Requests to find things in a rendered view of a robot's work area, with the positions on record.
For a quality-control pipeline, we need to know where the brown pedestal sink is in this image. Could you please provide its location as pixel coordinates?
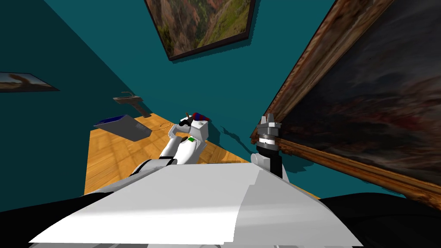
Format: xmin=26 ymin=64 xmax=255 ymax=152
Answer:
xmin=112 ymin=91 xmax=152 ymax=119

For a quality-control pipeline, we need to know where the dark painting in wooden frame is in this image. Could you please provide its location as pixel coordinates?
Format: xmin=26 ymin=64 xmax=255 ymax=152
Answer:
xmin=249 ymin=0 xmax=441 ymax=211

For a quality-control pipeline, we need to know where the grey box with blue top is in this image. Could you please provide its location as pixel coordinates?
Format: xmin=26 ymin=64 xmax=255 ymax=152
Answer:
xmin=93 ymin=115 xmax=153 ymax=143

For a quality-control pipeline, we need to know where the small framed desert picture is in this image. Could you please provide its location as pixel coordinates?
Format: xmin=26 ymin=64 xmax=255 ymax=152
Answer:
xmin=0 ymin=71 xmax=60 ymax=93

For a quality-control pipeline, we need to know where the landscape picture in dark frame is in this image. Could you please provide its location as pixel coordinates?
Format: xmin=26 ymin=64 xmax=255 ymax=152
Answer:
xmin=143 ymin=0 xmax=257 ymax=62

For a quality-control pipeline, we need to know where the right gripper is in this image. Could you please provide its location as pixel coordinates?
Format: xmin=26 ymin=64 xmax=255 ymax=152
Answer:
xmin=256 ymin=113 xmax=283 ymax=139

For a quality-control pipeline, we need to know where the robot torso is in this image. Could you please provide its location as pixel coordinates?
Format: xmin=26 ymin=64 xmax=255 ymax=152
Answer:
xmin=29 ymin=161 xmax=364 ymax=248

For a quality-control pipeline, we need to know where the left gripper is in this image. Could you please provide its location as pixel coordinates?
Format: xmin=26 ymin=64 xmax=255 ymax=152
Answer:
xmin=179 ymin=117 xmax=210 ymax=142

